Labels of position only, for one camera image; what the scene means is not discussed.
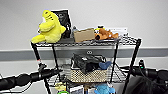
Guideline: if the black office chair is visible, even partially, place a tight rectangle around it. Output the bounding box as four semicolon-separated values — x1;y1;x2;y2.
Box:
124;74;168;94

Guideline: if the dark blue item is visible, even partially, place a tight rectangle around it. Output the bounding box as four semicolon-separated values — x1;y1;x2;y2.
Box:
99;60;114;71

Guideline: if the grey printed book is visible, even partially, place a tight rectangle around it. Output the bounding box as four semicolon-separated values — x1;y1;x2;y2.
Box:
68;85;85;94

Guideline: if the black bag with grey print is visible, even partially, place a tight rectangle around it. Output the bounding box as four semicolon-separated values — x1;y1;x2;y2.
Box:
72;53;107;74

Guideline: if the blue plush toy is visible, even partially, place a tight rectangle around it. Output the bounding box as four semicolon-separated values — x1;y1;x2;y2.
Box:
93;83;116;94

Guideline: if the flat white box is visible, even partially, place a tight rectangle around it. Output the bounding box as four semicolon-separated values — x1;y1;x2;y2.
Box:
106;26;129;36

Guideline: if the orange plush toy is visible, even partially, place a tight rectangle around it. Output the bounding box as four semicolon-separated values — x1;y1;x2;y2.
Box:
94;25;120;41

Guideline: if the yellow plush toy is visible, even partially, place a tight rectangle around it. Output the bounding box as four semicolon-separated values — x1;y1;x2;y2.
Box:
30;9;67;45

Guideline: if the brown cardboard box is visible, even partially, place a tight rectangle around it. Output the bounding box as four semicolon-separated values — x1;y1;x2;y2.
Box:
72;27;97;44

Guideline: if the black framed picture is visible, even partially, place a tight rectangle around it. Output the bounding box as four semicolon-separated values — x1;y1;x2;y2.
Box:
51;8;73;39

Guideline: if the black wire shelf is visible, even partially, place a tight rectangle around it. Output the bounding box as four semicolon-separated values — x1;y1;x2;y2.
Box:
30;34;143;94

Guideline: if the long grey wall band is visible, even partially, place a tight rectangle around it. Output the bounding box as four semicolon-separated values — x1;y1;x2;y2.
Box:
0;47;168;62

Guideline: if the small wall socket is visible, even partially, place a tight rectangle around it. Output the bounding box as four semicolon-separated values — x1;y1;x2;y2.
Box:
86;50;93;56

